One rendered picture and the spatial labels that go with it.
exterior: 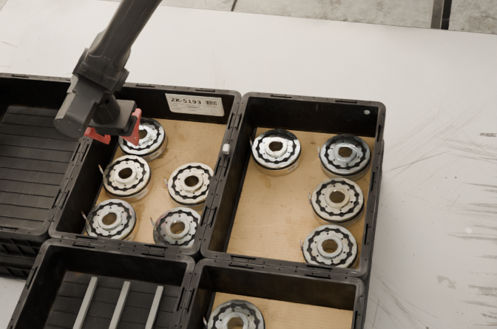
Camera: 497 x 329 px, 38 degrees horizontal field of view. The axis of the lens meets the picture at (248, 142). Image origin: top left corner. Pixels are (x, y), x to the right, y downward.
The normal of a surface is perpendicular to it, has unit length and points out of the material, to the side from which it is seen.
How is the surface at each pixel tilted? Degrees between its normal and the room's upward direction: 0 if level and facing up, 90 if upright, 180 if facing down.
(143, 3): 97
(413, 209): 0
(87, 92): 35
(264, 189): 0
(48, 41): 0
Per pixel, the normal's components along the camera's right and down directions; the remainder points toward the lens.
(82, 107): 0.41, -0.31
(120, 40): -0.31, 0.84
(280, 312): -0.11, -0.62
